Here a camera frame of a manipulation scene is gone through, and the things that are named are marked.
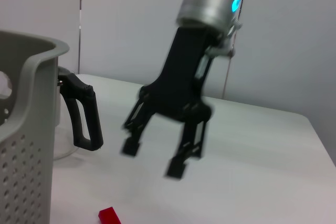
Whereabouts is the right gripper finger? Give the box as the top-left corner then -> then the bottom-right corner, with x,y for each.
165,118 -> 210,180
120,94 -> 159,156

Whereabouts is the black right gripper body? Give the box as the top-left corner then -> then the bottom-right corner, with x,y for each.
141,26 -> 219,123

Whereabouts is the dark red long brick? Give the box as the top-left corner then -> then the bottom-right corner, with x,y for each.
98,206 -> 123,224

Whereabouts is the grey perforated storage basket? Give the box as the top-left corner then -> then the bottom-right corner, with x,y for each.
0,30 -> 71,224

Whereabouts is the glass carafe black handle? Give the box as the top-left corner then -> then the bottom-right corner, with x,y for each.
53,65 -> 104,161

